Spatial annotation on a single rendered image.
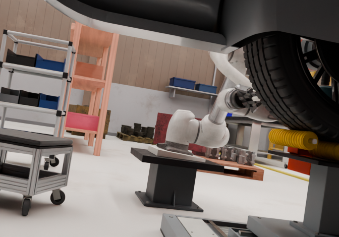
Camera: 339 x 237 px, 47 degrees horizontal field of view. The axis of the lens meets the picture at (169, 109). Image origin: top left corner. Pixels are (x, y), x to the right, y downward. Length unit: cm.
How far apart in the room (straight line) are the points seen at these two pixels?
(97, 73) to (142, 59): 469
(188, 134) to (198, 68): 792
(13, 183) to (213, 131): 121
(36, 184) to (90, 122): 302
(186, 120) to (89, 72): 310
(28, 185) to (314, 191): 118
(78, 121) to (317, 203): 380
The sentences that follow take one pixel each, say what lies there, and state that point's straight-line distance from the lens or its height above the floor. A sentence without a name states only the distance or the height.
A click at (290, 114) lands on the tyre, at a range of 126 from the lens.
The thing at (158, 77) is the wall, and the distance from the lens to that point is 1007.
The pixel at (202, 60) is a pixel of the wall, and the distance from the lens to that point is 1041.
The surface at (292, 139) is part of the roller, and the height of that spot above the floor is 51.
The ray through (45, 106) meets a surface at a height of 49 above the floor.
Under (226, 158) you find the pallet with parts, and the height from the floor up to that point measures 17.
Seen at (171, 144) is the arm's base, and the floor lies 37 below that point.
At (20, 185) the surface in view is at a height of 13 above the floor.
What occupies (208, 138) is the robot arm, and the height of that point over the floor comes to 44.
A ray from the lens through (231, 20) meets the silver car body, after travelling 111.
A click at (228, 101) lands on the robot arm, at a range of 163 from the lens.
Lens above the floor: 49
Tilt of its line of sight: 2 degrees up
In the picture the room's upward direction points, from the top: 9 degrees clockwise
